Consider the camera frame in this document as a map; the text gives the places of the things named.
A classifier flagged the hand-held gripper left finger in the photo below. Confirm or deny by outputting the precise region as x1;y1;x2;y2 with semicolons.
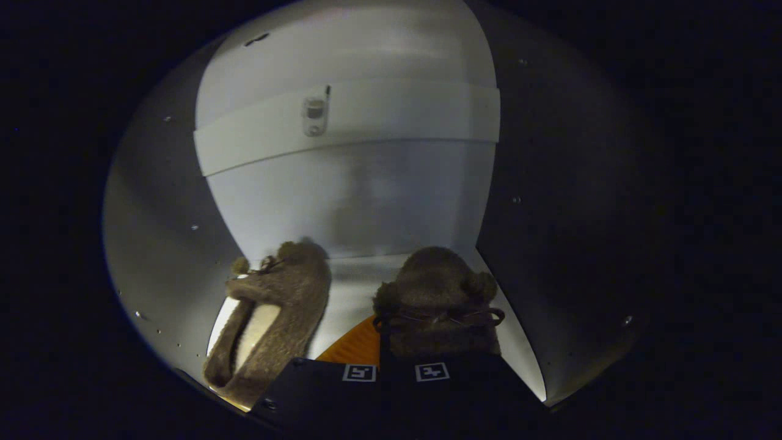
247;315;393;436

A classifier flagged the white cabinet shelf board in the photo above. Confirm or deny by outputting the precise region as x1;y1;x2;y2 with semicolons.
194;78;502;178

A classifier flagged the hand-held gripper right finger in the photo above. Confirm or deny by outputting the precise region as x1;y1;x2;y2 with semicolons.
391;350;554;436

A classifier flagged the brown fuzzy slipper shoe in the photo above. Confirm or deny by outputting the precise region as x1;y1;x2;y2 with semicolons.
373;246;506;359
203;240;332;409

